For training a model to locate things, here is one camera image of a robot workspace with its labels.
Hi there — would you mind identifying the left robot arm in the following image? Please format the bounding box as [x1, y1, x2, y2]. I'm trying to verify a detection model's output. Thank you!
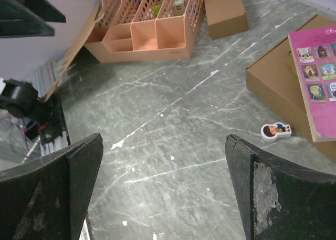
[1, 79, 53, 135]

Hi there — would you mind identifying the cartoon boy eraser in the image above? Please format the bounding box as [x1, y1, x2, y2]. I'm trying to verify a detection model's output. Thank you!
[260, 122, 292, 142]

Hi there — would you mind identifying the small brown box by organizer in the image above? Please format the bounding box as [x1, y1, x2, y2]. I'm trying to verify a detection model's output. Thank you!
[204, 0, 249, 40]

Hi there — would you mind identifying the peach plastic file organizer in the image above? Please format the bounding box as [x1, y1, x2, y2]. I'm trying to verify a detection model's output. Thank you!
[84, 0, 204, 63]

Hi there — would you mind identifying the cardboard box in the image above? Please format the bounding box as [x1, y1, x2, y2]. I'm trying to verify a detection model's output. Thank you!
[44, 4, 104, 102]

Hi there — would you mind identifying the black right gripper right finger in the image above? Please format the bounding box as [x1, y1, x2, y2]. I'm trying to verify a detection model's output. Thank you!
[225, 134, 335, 239]

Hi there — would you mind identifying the large brown box under book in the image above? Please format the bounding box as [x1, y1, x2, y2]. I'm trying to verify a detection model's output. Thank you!
[246, 14, 336, 163]

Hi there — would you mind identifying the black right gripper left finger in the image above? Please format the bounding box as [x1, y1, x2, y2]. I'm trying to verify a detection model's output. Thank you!
[1, 133, 103, 239]

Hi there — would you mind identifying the pink children's book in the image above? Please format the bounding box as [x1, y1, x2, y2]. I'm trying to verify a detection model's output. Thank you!
[288, 24, 335, 142]

